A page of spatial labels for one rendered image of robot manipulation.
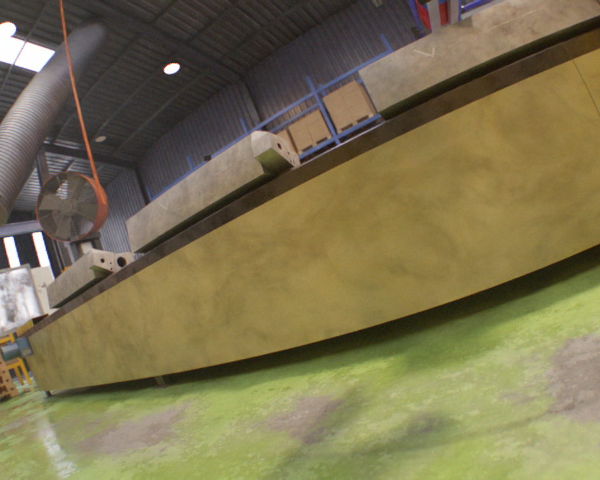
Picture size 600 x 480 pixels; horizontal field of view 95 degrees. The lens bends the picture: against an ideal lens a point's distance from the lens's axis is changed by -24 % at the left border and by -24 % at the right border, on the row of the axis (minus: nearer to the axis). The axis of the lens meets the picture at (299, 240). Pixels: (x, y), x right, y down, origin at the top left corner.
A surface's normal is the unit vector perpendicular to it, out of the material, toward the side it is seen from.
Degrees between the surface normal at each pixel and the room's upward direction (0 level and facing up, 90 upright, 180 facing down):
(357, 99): 90
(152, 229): 80
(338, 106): 90
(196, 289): 90
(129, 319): 90
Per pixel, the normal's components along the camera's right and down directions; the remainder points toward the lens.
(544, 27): -0.49, -0.01
